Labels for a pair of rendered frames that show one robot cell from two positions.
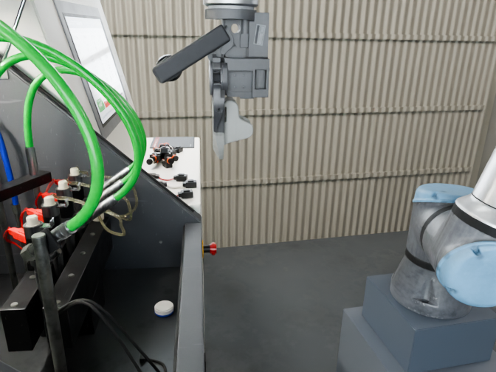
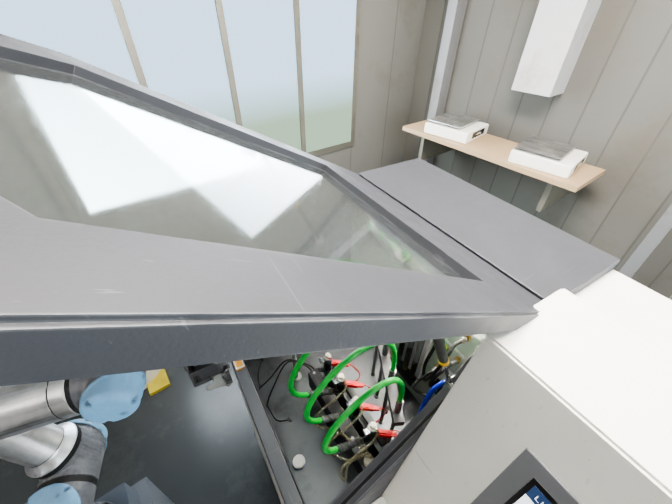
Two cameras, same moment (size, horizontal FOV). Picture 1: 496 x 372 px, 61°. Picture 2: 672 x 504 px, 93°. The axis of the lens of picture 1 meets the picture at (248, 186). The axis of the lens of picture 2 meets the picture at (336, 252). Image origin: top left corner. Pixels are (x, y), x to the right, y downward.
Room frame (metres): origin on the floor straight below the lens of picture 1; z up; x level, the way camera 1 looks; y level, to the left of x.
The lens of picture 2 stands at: (1.12, 0.11, 1.98)
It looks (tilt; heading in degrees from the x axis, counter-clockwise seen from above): 39 degrees down; 156
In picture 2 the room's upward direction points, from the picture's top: 1 degrees clockwise
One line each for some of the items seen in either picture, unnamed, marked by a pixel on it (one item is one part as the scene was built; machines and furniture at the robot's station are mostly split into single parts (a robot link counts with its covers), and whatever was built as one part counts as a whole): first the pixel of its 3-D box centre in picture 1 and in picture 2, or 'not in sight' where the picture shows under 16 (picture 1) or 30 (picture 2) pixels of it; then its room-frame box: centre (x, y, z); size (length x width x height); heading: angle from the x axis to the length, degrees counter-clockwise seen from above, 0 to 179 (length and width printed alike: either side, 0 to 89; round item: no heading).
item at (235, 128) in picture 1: (233, 131); not in sight; (0.61, 0.02, 1.25); 0.06 x 0.03 x 0.09; 97
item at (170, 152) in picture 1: (165, 151); not in sight; (1.34, 0.27, 1.01); 0.23 x 0.11 x 0.06; 7
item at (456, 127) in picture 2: not in sight; (456, 126); (-0.72, 1.91, 1.24); 0.38 x 0.36 x 0.09; 14
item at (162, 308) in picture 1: (164, 308); (299, 461); (0.74, 0.17, 0.84); 0.04 x 0.04 x 0.01
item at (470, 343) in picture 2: not in sight; (454, 359); (0.80, 0.62, 1.20); 0.13 x 0.03 x 0.31; 7
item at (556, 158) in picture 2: not in sight; (548, 155); (-0.07, 2.06, 1.24); 0.37 x 0.36 x 0.09; 14
